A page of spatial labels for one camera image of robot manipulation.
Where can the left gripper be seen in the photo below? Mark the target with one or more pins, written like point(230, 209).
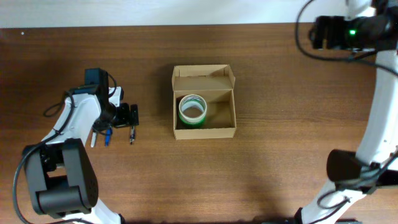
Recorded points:
point(134, 114)

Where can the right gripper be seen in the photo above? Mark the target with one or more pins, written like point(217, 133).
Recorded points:
point(319, 33)

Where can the blue clear ballpoint pen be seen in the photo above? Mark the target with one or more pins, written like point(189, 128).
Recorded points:
point(108, 135)

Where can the dark grey ballpoint pen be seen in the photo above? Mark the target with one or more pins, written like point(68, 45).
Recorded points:
point(132, 137)

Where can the black cap white marker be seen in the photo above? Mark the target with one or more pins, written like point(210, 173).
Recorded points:
point(93, 139)

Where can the cream masking tape roll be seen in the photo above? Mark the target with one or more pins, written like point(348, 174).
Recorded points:
point(193, 101)

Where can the green tape roll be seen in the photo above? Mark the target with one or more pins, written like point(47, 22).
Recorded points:
point(192, 123)

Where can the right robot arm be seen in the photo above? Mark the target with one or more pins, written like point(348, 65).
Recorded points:
point(369, 32)

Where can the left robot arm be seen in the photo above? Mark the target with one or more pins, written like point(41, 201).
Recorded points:
point(61, 181)

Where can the open cardboard box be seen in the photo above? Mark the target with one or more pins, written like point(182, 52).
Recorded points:
point(215, 83)

